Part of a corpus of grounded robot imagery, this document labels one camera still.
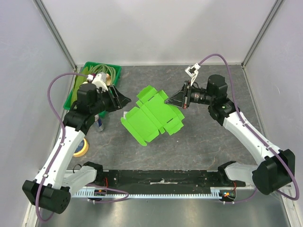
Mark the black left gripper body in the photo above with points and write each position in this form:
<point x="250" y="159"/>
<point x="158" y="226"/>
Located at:
<point x="105" y="101"/>

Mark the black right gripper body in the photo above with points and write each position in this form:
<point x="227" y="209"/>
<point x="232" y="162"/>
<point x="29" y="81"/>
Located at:
<point x="185" y="96"/>

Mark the green paper box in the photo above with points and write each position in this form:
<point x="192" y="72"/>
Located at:
<point x="152" y="116"/>

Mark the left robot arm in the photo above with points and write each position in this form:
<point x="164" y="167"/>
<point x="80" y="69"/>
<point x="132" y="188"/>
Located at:
<point x="50" y="190"/>

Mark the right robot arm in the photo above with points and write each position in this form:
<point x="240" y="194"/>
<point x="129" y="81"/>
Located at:
<point x="274" y="167"/>

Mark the beige mushroom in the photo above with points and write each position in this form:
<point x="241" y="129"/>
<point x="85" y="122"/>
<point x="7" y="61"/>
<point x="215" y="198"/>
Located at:
<point x="108" y="80"/>

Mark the red blue drink can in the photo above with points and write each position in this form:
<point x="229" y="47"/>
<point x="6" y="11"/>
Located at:
<point x="98" y="123"/>

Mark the green long beans bundle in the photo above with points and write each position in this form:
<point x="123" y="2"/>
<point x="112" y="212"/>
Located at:
<point x="106" y="68"/>

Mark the large green leaf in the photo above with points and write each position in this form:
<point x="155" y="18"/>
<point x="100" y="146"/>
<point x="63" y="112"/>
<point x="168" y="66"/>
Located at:
<point x="78" y="81"/>

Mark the yellow tape roll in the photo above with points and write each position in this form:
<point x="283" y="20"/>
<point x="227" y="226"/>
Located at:
<point x="82" y="148"/>

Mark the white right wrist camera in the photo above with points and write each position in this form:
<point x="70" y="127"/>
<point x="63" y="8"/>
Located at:
<point x="192" y="71"/>

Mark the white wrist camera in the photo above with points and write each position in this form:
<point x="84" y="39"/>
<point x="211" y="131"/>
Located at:
<point x="192" y="71"/>
<point x="99" y="80"/>

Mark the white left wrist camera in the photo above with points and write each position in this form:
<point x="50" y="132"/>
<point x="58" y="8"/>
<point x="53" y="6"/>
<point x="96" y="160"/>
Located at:
<point x="99" y="80"/>

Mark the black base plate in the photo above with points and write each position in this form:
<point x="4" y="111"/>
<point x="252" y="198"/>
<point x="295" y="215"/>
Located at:
<point x="164" y="180"/>

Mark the slotted cable duct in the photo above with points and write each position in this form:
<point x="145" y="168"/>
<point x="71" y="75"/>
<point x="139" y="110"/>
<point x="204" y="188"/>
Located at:
<point x="93" y="193"/>

